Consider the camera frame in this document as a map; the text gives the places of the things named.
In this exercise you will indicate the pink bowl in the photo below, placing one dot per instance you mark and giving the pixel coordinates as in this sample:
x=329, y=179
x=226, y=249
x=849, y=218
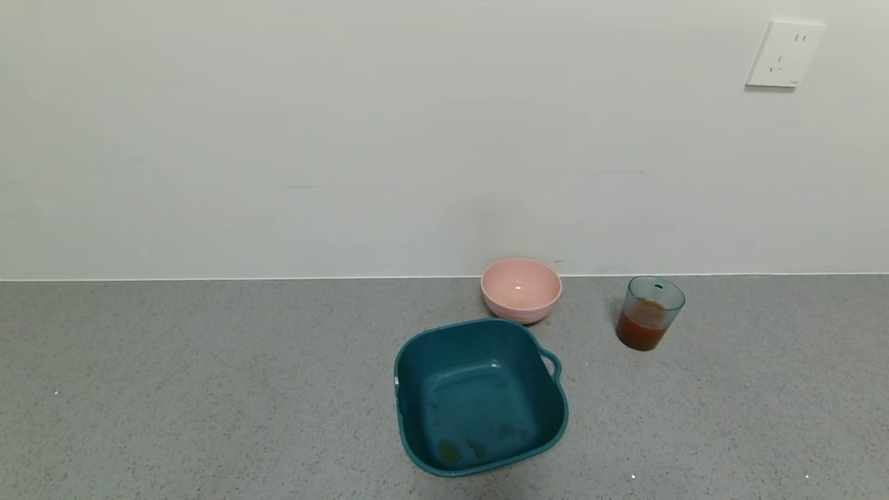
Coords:
x=510, y=281

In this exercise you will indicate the teal square plastic basin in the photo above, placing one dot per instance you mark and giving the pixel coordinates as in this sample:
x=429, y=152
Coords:
x=479, y=399

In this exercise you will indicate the red-brown liquid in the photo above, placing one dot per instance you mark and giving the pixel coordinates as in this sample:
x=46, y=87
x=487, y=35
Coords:
x=642, y=333

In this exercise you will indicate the ribbed translucent blue cup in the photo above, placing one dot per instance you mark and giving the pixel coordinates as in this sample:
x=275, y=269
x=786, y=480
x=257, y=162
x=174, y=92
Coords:
x=656, y=295

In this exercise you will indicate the white wall power outlet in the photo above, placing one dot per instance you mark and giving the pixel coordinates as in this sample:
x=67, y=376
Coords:
x=785, y=54

